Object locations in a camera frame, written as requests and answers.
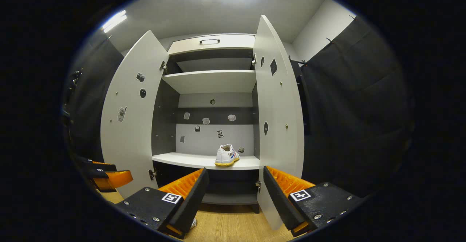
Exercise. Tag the shoe cabinet door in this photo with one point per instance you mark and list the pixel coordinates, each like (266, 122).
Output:
(131, 143)
(280, 100)

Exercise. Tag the black backdrop cloth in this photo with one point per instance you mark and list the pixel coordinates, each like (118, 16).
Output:
(356, 107)

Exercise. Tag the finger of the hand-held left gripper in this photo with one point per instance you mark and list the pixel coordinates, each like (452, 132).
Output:
(118, 178)
(98, 166)

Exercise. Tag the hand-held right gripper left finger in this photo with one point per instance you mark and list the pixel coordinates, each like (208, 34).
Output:
(193, 202)

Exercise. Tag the metal door hinge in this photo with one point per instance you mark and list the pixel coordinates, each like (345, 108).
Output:
(151, 174)
(253, 60)
(162, 66)
(258, 186)

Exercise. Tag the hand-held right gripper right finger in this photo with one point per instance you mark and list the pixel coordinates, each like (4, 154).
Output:
(280, 202)

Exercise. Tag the small ceiling light panel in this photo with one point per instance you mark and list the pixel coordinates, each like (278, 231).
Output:
(114, 20)

